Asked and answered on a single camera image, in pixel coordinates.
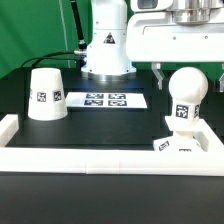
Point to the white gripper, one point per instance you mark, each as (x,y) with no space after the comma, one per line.
(175,31)

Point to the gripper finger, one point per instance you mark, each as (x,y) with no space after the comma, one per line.
(221,80)

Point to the white lamp bulb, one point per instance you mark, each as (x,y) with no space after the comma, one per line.
(187,86)

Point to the white lamp base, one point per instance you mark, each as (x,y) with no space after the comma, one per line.
(182,138)

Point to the white lamp shade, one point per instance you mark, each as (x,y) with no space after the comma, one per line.
(47,100)

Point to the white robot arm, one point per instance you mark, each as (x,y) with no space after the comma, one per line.
(106,54)

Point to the white marker sheet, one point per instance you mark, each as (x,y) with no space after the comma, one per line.
(106,100)

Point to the white U-shaped border frame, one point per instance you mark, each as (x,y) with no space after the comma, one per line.
(43,160)

